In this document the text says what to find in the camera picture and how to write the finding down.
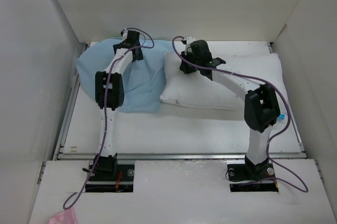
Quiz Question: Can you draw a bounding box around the pink plastic bag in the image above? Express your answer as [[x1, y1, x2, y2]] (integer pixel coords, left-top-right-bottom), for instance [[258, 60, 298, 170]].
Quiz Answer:
[[48, 208, 77, 224]]

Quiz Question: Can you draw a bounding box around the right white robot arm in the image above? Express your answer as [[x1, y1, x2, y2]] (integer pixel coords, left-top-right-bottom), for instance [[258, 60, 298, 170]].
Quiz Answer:
[[180, 36, 280, 179]]

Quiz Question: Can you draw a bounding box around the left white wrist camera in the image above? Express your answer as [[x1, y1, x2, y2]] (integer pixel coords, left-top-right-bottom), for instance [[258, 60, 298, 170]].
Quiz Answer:
[[121, 30, 128, 38]]

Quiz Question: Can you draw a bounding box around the light blue pillowcase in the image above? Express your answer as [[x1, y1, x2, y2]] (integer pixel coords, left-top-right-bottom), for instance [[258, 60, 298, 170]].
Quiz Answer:
[[76, 38, 173, 113]]

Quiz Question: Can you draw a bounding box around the blue pillow tag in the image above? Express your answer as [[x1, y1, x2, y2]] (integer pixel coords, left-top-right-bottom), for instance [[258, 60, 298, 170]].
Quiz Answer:
[[277, 113, 286, 122]]

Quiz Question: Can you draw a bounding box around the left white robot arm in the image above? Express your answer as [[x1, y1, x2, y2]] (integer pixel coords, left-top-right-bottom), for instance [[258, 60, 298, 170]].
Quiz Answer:
[[93, 29, 143, 180]]

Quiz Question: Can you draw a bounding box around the aluminium front rail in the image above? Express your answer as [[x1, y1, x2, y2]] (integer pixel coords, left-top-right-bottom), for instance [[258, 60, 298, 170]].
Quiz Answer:
[[54, 152, 307, 160]]

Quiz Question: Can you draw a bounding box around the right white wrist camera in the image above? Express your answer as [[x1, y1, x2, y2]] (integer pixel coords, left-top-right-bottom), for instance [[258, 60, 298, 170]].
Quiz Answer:
[[182, 36, 196, 55]]

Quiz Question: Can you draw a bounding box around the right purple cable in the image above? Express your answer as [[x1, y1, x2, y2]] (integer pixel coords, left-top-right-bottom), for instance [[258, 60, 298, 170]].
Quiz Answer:
[[171, 35, 309, 193]]

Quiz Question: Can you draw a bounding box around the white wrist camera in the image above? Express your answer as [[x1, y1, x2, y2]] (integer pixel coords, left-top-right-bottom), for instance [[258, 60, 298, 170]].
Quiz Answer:
[[121, 30, 128, 38], [182, 36, 196, 55]]

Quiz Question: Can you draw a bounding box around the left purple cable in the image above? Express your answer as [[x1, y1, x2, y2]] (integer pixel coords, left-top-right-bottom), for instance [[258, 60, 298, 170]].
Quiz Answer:
[[62, 27, 155, 211]]

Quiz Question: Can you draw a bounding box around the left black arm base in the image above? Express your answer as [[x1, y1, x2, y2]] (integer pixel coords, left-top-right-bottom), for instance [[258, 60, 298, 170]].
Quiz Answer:
[[82, 154, 135, 193]]

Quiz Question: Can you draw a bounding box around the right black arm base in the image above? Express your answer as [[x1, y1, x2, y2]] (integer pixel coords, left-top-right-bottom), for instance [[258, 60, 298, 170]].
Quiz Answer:
[[226, 157, 279, 192]]

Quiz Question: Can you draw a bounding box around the white pillow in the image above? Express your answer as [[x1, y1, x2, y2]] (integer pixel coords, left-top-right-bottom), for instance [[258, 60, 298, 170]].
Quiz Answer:
[[160, 53, 288, 111]]

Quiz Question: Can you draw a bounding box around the purple cable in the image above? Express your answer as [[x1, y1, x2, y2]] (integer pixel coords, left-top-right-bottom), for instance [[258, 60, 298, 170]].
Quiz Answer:
[[62, 27, 155, 211], [171, 35, 309, 193]]

